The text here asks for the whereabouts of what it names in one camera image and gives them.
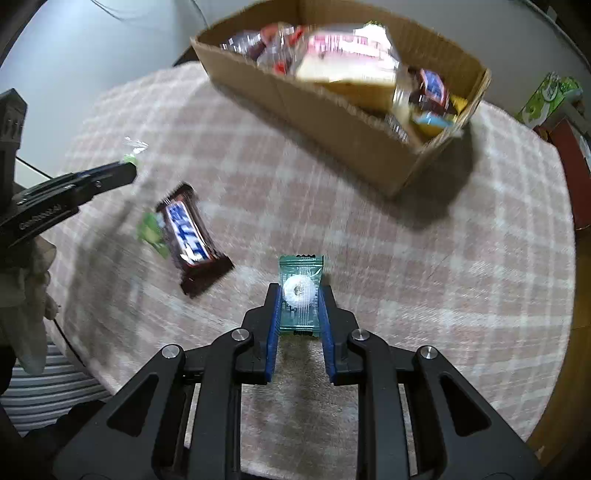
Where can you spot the green candy packet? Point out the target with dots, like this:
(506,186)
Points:
(149,231)

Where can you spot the green tissue box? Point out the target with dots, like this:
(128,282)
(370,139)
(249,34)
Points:
(550,94)

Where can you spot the packaged toast bread slice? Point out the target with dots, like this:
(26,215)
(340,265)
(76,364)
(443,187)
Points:
(357,61)

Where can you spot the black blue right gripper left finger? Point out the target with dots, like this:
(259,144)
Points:
(178,417)

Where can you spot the pink plaid tablecloth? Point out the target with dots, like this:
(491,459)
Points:
(476,256)

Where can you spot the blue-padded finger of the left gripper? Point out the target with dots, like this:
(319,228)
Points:
(109,176)

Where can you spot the black camera box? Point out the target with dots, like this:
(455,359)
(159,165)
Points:
(13,109)

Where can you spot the yellow candy wrapper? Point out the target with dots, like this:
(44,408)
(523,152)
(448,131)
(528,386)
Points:
(455,107)

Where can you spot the yellow blue candy in box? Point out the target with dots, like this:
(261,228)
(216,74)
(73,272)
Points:
(430,124)

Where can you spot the brown Snickers bar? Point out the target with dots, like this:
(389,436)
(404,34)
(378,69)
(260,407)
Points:
(192,249)

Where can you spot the white gloved hand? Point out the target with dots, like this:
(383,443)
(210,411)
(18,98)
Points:
(25,302)

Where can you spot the brown cardboard box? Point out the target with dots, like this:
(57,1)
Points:
(361,141)

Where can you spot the clear bag of red snacks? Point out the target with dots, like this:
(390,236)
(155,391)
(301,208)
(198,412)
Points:
(274,46)

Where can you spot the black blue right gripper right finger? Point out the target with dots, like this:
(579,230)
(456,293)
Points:
(417,402)

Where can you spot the teal mint candy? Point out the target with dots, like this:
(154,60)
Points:
(300,282)

